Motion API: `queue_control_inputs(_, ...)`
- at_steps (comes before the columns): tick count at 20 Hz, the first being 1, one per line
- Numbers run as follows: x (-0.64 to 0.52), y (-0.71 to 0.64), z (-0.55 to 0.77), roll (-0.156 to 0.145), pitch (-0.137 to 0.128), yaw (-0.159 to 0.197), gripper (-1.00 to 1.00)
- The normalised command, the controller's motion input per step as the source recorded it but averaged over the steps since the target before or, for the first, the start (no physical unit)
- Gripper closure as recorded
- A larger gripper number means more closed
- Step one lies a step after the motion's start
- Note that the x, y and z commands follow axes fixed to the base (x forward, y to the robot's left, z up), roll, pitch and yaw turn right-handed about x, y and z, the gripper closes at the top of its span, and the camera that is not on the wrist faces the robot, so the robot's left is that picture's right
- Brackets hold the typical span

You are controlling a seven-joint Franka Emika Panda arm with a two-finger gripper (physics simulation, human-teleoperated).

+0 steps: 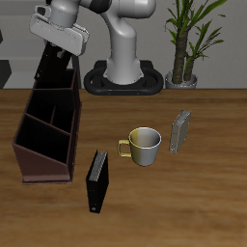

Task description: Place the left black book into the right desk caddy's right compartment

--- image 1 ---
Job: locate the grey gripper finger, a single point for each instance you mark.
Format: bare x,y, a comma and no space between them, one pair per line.
60,53

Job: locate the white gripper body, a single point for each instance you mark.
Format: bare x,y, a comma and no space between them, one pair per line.
61,38

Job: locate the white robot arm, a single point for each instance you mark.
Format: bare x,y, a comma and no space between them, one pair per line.
123,48

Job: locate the dark brown desk caddy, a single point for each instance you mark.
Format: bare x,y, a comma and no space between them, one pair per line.
45,160

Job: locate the grey book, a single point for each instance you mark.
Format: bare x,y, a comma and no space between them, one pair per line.
178,133

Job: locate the dark grey block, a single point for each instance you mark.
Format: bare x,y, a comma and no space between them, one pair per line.
4,75

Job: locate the green pot plant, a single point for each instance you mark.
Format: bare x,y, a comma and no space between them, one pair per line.
180,51

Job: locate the yellow and white mug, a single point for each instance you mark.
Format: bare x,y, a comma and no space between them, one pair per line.
144,151

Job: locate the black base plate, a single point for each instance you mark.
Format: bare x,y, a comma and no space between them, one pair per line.
96,85

